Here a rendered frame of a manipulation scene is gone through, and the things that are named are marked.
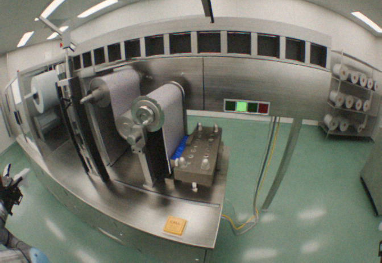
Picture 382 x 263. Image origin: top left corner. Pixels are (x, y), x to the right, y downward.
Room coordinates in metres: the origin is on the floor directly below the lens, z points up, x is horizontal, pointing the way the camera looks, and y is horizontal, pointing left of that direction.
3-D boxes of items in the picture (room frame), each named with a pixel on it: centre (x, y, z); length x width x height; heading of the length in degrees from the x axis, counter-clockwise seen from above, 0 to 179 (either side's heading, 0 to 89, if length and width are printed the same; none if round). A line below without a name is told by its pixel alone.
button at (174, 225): (0.28, 0.08, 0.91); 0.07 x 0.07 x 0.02; 74
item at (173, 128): (0.65, 0.08, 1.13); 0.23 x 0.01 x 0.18; 164
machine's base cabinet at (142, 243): (0.86, 1.06, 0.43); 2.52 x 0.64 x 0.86; 74
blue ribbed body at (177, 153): (0.64, 0.05, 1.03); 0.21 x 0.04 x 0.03; 164
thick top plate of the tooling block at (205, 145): (0.66, -0.05, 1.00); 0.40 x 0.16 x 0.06; 164
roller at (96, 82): (0.75, 0.37, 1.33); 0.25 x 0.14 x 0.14; 164
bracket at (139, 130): (0.52, 0.21, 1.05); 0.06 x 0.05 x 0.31; 164
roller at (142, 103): (0.67, 0.13, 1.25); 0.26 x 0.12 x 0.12; 164
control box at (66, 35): (0.73, 0.69, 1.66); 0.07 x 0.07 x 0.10; 52
